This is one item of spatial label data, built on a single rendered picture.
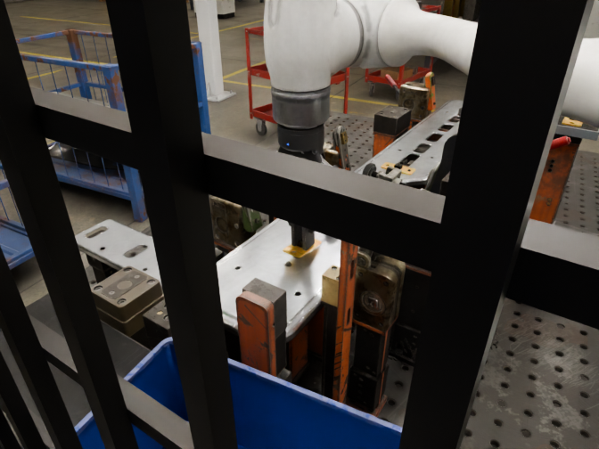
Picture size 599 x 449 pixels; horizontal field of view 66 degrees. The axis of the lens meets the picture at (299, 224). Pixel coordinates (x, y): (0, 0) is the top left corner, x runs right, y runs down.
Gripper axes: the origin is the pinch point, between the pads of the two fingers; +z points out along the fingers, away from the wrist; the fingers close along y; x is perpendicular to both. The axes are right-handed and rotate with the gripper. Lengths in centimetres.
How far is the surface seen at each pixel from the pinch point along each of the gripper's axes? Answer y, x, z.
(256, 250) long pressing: 7.8, 4.1, 5.4
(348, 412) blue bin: -28.6, 36.1, -11.0
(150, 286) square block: 9.7, 26.7, -0.9
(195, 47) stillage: 190, -164, 16
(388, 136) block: 16, -75, 11
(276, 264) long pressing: 2.0, 5.4, 5.4
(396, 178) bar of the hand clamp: -17.2, 1.0, -15.2
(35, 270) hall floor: 189, -25, 106
